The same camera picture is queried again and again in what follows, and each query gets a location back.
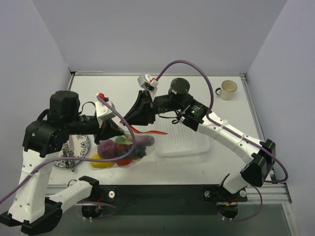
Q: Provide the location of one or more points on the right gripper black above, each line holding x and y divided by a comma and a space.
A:
149, 111

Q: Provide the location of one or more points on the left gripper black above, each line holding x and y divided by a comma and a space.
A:
101, 130

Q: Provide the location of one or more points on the clear zip top bag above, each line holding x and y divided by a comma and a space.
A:
122, 151

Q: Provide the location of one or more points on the fake purple onion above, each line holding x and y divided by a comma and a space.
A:
107, 149

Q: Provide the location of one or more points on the fake red pepper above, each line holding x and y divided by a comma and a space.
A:
124, 162

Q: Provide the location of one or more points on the fake watermelon slice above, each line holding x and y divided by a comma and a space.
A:
123, 143

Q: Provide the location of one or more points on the fake purple eggplant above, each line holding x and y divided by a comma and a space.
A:
144, 140

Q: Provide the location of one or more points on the fake dark grapes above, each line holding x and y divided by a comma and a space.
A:
139, 152

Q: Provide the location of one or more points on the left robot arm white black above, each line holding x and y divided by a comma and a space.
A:
44, 138

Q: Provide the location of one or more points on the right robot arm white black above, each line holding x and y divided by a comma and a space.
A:
253, 152

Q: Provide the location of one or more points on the white plastic basket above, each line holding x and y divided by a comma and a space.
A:
179, 140

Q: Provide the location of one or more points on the cream enamel mug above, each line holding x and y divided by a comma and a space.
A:
227, 90

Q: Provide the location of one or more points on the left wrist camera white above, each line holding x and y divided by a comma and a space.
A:
103, 113

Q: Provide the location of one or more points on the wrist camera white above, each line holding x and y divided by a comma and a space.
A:
147, 82
103, 113

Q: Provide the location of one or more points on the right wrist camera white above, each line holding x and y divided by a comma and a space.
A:
147, 82

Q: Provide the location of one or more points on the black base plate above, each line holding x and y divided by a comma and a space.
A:
161, 200

